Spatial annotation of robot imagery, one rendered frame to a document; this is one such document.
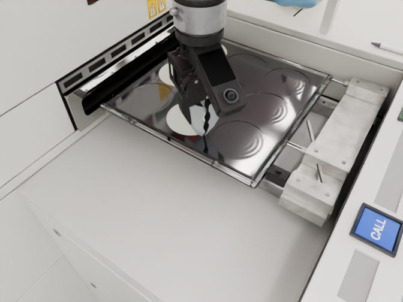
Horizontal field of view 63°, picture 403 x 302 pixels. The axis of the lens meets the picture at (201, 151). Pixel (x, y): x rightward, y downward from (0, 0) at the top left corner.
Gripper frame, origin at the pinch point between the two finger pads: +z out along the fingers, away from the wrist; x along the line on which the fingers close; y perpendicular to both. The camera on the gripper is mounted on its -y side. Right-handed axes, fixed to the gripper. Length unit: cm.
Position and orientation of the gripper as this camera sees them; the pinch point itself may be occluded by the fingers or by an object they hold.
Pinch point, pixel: (204, 132)
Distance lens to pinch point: 61.4
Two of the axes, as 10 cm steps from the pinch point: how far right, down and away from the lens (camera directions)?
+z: 0.0, 6.6, 7.5
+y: -4.3, -6.8, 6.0
